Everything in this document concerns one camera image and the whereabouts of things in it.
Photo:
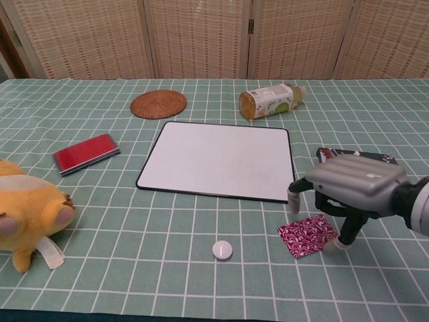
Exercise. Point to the round woven rattan coaster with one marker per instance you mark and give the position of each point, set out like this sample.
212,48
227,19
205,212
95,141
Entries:
158,104

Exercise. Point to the yellow duck plush toy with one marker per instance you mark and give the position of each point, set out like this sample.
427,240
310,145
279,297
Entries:
30,208

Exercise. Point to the red patterned cloth square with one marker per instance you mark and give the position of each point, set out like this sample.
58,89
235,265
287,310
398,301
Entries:
303,236

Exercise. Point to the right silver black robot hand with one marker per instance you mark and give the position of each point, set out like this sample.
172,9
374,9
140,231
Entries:
358,181

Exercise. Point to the white board with black rim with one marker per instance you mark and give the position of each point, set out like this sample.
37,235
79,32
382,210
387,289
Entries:
218,157

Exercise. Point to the dark patterned flat box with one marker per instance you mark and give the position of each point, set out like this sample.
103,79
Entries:
368,155

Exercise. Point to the brass screen hinge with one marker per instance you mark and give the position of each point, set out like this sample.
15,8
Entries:
251,26

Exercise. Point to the small white round disc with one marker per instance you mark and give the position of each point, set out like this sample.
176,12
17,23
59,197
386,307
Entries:
222,250

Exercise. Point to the red flat stamp pad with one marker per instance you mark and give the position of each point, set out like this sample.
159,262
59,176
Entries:
83,156

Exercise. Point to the bamboo folding screen panel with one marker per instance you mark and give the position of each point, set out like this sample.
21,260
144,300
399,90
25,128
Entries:
197,37
385,37
298,37
83,37

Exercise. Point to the green grid tablecloth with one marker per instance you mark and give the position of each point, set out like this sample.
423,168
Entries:
134,218

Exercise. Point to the green tea plastic bottle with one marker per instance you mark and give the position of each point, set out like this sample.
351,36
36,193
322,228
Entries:
268,100

